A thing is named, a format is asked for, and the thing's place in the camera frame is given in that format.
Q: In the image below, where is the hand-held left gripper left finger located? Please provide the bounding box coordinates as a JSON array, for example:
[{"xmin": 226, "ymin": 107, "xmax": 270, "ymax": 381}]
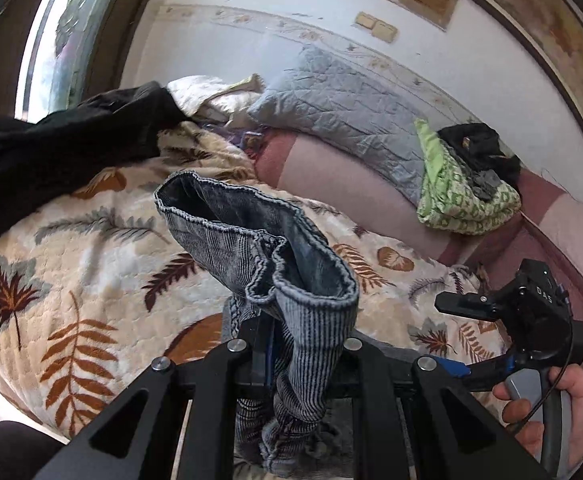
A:
[{"xmin": 34, "ymin": 322, "xmax": 278, "ymax": 480}]

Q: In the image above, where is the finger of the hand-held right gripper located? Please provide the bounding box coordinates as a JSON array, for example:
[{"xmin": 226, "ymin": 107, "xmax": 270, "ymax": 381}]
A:
[
  {"xmin": 431, "ymin": 352, "xmax": 518, "ymax": 392},
  {"xmin": 434, "ymin": 285, "xmax": 515, "ymax": 321}
]

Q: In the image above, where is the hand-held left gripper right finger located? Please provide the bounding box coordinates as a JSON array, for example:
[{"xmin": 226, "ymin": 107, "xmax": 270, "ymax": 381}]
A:
[{"xmin": 325, "ymin": 337, "xmax": 547, "ymax": 480}]

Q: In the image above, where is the green patterned cloth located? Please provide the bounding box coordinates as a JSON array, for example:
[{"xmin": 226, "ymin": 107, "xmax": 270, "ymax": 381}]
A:
[{"xmin": 415, "ymin": 118, "xmax": 522, "ymax": 236}]

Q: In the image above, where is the small grey cloth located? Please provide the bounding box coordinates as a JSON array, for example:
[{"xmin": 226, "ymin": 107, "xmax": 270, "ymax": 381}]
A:
[{"xmin": 471, "ymin": 170, "xmax": 502, "ymax": 198}]

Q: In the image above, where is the black crumpled cloth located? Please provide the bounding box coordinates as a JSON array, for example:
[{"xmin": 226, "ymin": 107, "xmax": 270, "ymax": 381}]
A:
[{"xmin": 437, "ymin": 123, "xmax": 521, "ymax": 188}]

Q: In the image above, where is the pink sofa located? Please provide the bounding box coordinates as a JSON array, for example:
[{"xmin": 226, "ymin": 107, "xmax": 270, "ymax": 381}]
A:
[{"xmin": 254, "ymin": 130, "xmax": 583, "ymax": 386}]

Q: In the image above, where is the leaf print blanket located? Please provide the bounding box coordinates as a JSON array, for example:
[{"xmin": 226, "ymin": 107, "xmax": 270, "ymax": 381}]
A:
[{"xmin": 0, "ymin": 120, "xmax": 517, "ymax": 441}]

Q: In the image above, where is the purple printed cloth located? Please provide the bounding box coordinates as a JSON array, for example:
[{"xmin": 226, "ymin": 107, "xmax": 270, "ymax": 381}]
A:
[{"xmin": 222, "ymin": 125, "xmax": 267, "ymax": 150}]

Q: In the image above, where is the grey quilted pillow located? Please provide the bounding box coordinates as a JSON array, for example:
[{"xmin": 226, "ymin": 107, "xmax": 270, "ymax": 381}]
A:
[{"xmin": 246, "ymin": 44, "xmax": 439, "ymax": 206}]

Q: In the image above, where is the cream cloth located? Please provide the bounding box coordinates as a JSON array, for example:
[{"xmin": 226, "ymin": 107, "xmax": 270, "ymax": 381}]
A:
[{"xmin": 166, "ymin": 74, "xmax": 265, "ymax": 128}]

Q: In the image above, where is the black garment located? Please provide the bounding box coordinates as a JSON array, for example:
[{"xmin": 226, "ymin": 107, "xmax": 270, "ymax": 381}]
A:
[{"xmin": 0, "ymin": 81, "xmax": 187, "ymax": 256}]

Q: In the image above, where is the patterned glass window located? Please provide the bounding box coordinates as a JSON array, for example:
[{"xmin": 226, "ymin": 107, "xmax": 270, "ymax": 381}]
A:
[{"xmin": 14, "ymin": 0, "xmax": 172, "ymax": 123}]

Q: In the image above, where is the black cable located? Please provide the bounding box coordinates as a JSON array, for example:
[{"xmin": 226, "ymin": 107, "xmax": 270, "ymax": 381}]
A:
[{"xmin": 516, "ymin": 327, "xmax": 575, "ymax": 436}]

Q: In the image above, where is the framed wall picture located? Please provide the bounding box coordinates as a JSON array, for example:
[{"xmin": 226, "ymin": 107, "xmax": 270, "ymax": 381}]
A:
[{"xmin": 461, "ymin": 0, "xmax": 583, "ymax": 191}]

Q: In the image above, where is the beige light switch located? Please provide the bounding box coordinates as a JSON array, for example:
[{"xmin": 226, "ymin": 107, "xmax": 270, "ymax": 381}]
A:
[{"xmin": 354, "ymin": 11, "xmax": 399, "ymax": 43}]

